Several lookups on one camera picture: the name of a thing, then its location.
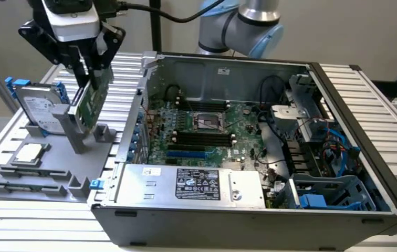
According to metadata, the green graphics card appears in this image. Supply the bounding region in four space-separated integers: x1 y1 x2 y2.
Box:
67 65 116 132

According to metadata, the black RAM slot bank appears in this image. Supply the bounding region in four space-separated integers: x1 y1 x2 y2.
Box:
175 99 231 112
171 130 236 148

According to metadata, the blue expansion slot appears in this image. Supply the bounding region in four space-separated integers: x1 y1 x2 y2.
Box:
164 150 207 160

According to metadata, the black vertical stand pole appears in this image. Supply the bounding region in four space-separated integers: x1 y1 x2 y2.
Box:
148 0 163 52

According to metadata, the blue hard disk carrier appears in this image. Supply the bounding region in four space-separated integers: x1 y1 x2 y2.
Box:
4 76 72 138

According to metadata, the silver hard disk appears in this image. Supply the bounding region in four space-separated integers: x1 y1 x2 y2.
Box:
17 83 70 133

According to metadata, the CPU socket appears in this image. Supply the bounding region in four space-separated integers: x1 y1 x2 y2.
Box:
190 111 228 133

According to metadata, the silver CPU chip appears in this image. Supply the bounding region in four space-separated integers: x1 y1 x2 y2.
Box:
11 143 51 166

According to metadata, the grey parts rack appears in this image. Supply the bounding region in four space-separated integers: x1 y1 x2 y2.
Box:
0 106 119 203

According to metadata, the green motherboard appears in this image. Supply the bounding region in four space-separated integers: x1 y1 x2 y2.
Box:
144 101 266 169

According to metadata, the silver power supply unit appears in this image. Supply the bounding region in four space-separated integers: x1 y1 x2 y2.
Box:
115 163 267 209

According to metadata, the metal drive cage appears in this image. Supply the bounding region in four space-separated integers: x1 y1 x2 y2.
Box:
270 74 335 144

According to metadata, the black open PC case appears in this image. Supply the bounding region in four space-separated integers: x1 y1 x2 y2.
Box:
88 50 397 248

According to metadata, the blue disk bay latch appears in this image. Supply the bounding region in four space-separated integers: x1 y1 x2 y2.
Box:
299 194 327 209

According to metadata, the grey plastic disk bay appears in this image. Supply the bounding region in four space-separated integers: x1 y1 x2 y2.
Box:
287 173 375 211

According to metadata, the white grey wrist camera box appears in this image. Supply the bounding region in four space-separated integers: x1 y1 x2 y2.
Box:
42 0 102 43

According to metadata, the black camera cable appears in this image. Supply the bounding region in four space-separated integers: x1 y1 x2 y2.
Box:
112 0 242 23

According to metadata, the black short wire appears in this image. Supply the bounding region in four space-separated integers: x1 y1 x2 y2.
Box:
164 83 182 101

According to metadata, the black looped wire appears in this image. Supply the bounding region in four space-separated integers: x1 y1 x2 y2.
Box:
258 75 287 111

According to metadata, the blue data wire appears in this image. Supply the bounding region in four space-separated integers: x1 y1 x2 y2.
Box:
319 125 363 179

